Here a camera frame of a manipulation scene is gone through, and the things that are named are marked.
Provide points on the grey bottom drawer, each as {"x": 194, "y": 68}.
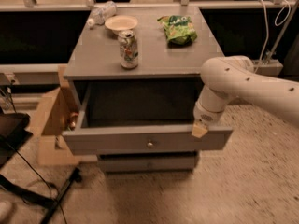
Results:
{"x": 148, "y": 164}

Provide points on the bottles inside cardboard box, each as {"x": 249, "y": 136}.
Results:
{"x": 72, "y": 121}

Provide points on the metal railing beam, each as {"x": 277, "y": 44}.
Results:
{"x": 46, "y": 74}

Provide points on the green chip bag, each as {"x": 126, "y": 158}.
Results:
{"x": 179, "y": 30}

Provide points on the grey drawer cabinet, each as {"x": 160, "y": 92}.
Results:
{"x": 97, "y": 56}

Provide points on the clear plastic water bottle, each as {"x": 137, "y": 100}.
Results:
{"x": 99, "y": 15}

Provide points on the crushed soda can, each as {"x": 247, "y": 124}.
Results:
{"x": 128, "y": 49}

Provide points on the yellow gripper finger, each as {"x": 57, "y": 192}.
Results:
{"x": 199, "y": 129}

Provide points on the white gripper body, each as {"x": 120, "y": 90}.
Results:
{"x": 204, "y": 114}

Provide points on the beige paper bowl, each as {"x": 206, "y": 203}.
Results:
{"x": 120, "y": 23}

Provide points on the white shoe tip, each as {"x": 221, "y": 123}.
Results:
{"x": 5, "y": 210}

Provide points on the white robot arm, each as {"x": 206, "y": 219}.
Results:
{"x": 227, "y": 78}

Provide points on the cardboard box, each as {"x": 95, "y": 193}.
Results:
{"x": 52, "y": 116}

